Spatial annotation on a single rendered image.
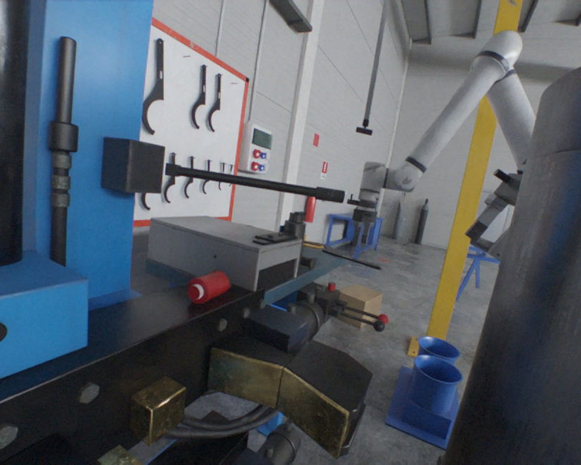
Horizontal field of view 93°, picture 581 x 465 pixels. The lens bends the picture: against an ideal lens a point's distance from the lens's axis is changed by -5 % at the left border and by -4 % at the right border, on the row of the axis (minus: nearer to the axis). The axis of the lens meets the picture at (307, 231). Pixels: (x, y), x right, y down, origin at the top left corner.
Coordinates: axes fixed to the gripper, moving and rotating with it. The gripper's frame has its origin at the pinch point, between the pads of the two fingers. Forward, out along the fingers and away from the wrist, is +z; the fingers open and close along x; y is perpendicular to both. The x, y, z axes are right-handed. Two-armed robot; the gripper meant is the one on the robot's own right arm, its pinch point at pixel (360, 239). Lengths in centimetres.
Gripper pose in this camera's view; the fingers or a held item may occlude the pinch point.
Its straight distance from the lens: 130.7
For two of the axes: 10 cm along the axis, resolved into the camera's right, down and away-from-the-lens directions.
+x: 6.3, -0.2, 7.7
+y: 7.6, 2.2, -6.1
